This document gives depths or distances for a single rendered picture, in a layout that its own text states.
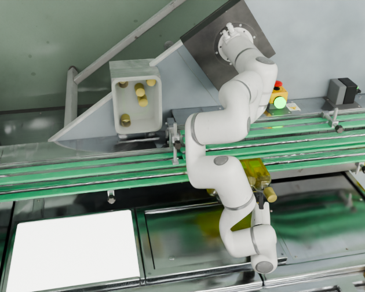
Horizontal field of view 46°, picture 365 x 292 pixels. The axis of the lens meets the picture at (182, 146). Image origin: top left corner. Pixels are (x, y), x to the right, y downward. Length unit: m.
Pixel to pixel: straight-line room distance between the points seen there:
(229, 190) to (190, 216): 0.55
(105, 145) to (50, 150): 0.20
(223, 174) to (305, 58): 0.85
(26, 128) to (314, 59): 1.38
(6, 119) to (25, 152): 0.71
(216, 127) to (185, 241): 0.57
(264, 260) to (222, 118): 0.44
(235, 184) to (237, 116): 0.17
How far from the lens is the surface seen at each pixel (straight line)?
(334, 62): 1.85
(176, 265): 1.45
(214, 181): 1.07
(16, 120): 2.37
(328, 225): 1.73
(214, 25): 1.54
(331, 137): 1.81
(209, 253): 1.49
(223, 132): 1.06
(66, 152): 1.66
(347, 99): 1.86
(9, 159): 1.68
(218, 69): 1.60
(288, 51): 1.74
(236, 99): 1.07
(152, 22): 2.14
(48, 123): 2.30
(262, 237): 1.23
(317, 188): 1.89
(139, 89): 1.57
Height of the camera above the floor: 2.23
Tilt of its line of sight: 55 degrees down
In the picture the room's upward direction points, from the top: 160 degrees clockwise
